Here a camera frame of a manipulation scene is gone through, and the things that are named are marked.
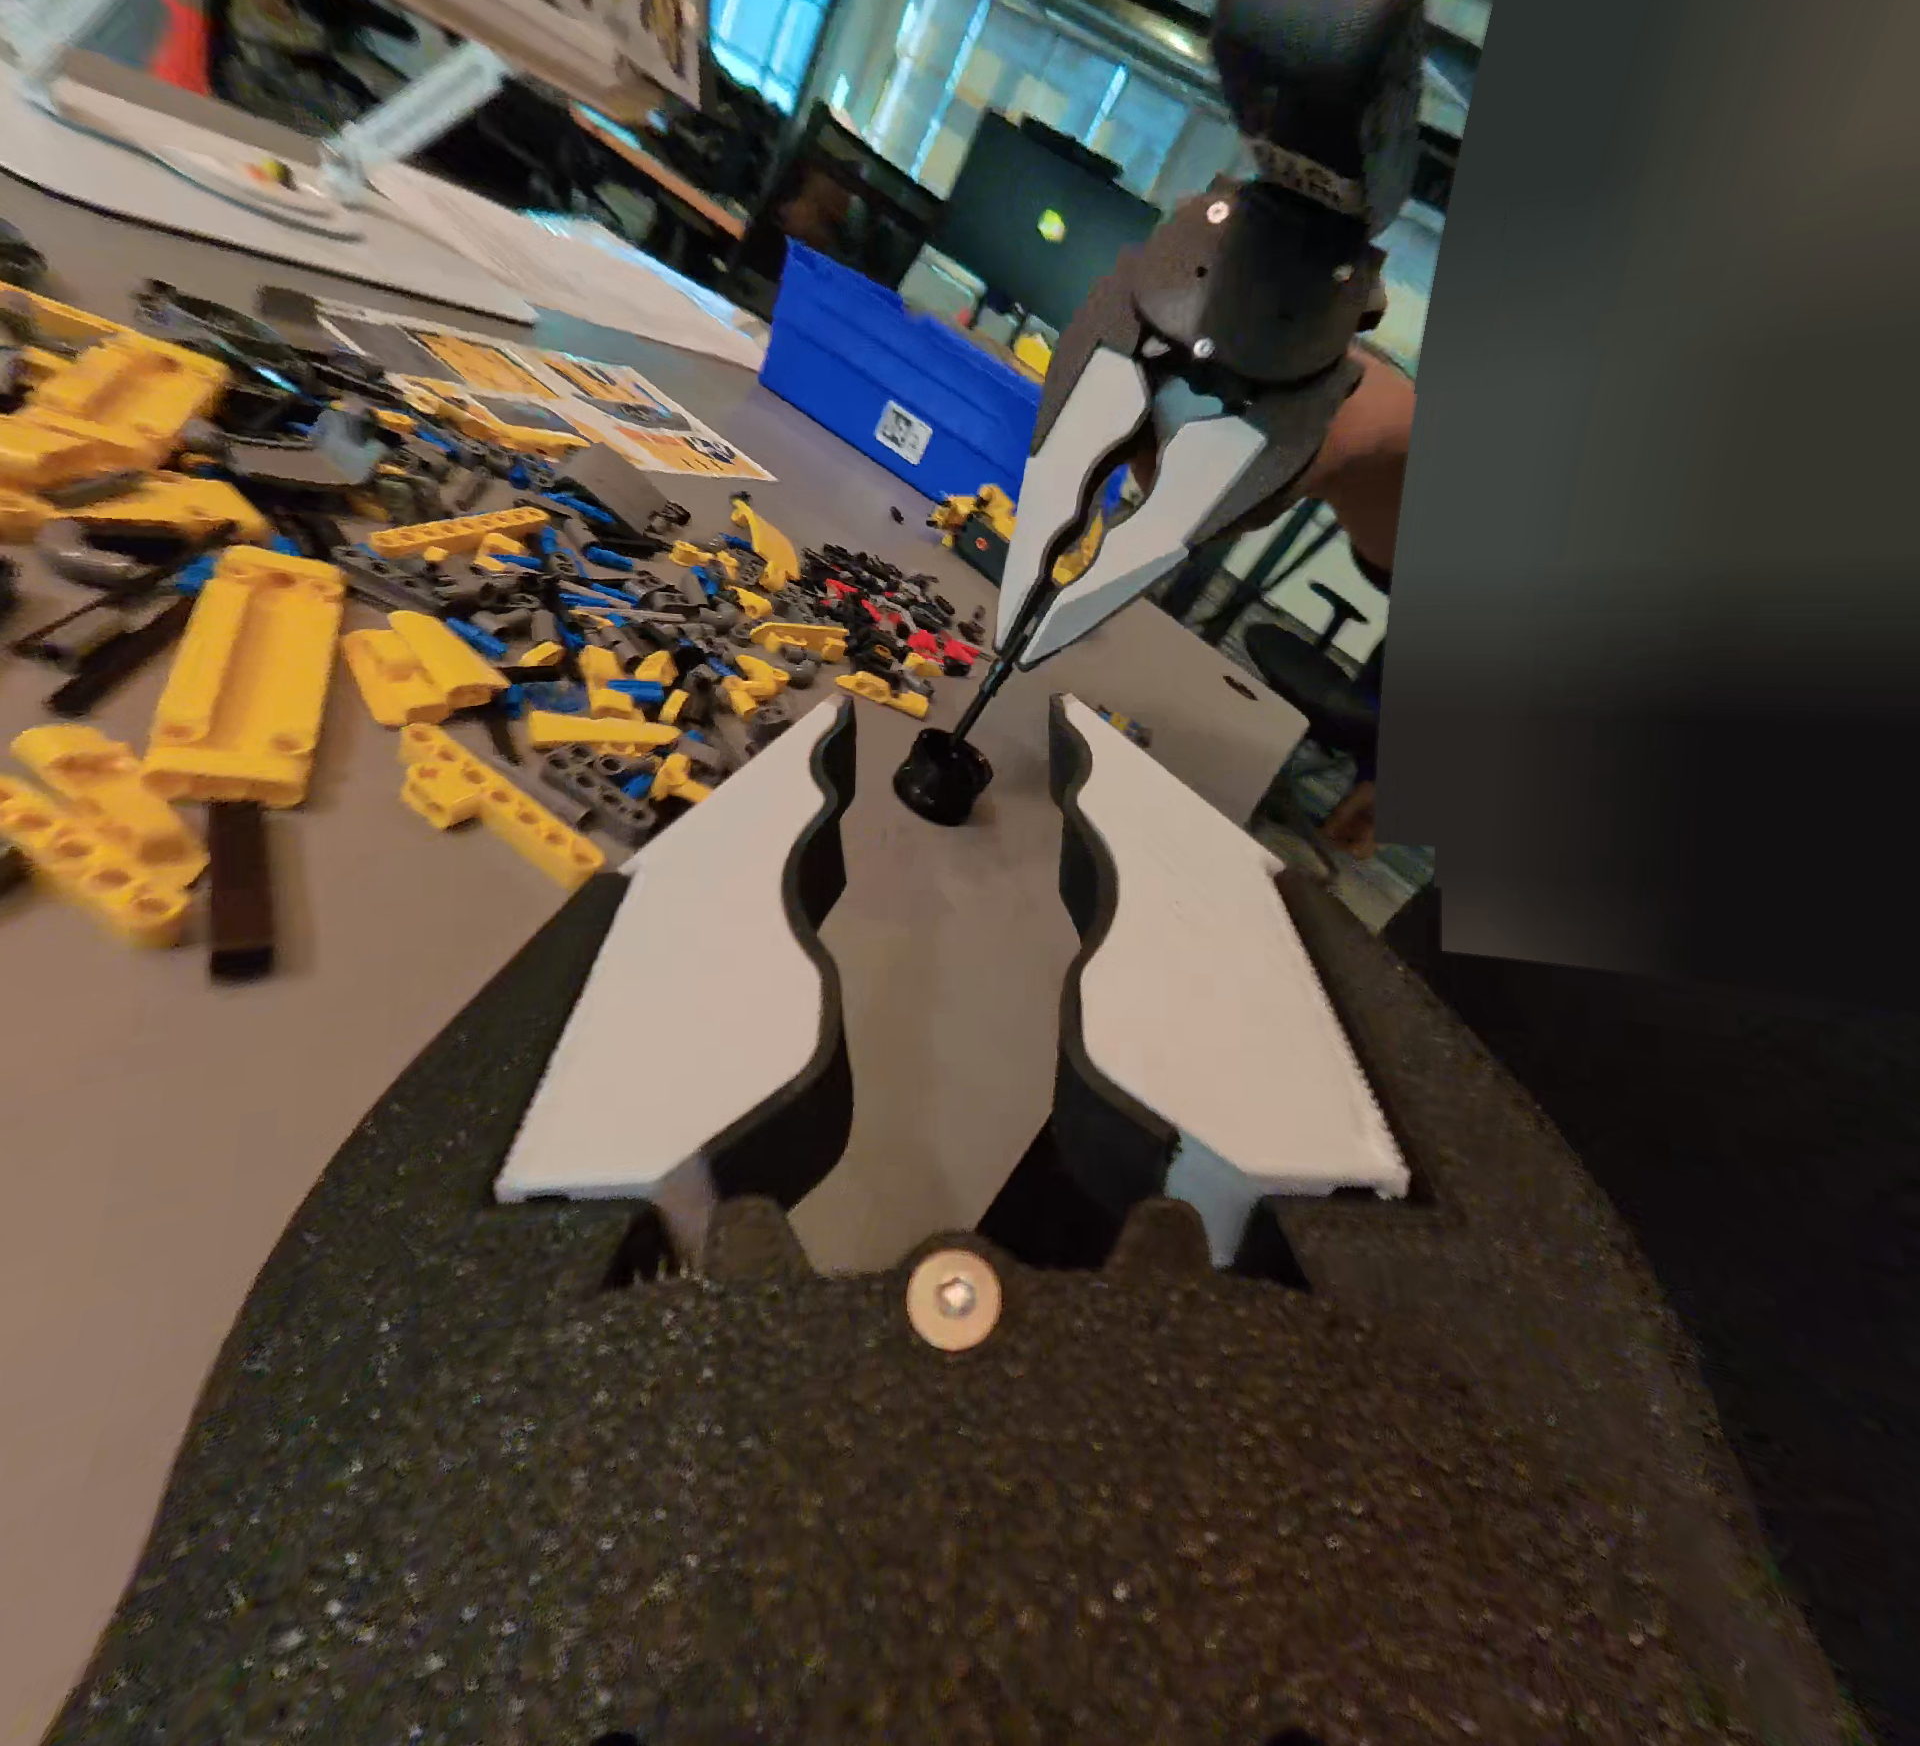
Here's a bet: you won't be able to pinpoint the yellow assembled toy block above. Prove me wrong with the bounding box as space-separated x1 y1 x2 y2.
931 483 1020 585

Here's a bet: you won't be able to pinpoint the black toy wheel rim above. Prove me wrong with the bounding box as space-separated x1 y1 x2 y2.
893 730 994 828

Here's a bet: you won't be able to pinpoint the white paper sheets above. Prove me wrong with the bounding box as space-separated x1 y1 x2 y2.
367 163 768 371

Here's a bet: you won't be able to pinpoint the person's right forearm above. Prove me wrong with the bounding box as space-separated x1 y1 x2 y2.
1297 348 1418 585

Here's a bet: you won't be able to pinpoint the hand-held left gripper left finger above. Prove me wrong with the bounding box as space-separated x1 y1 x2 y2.
492 695 861 1260

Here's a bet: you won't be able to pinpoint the blue plastic bin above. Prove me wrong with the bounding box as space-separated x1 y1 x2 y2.
757 238 1051 507

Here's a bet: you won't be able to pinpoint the pile of toy building pieces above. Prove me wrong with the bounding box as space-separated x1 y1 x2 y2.
0 224 1150 983

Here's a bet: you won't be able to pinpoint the yellow grey sticker sheet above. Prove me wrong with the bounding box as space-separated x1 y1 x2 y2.
316 306 773 488

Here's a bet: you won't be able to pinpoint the black computer monitor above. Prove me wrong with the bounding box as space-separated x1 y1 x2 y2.
937 111 1163 300

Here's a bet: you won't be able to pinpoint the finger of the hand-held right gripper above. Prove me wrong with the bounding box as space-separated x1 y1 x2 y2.
1023 379 1274 667
997 345 1154 653

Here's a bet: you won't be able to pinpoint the white booklet stand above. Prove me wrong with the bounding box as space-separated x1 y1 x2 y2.
0 0 542 324

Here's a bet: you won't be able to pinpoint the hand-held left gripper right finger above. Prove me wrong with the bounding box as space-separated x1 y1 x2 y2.
1047 695 1415 1266

